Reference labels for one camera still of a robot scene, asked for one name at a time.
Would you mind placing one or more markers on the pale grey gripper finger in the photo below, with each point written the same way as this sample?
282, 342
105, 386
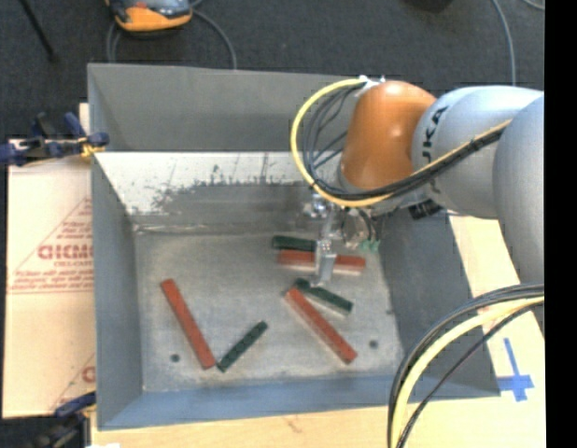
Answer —
331, 266
319, 269

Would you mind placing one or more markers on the red-brown flat block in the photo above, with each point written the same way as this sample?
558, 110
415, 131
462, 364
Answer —
322, 327
295, 258
188, 325

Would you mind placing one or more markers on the dark green flat block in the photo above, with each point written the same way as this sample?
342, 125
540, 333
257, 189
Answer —
330, 299
292, 242
242, 346

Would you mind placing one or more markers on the grey metal bin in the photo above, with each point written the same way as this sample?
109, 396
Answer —
251, 269

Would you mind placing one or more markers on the brown cardboard board red print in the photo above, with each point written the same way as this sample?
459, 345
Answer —
46, 297

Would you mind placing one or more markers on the black cylinder on white bracket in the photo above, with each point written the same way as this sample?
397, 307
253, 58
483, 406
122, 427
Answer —
425, 209

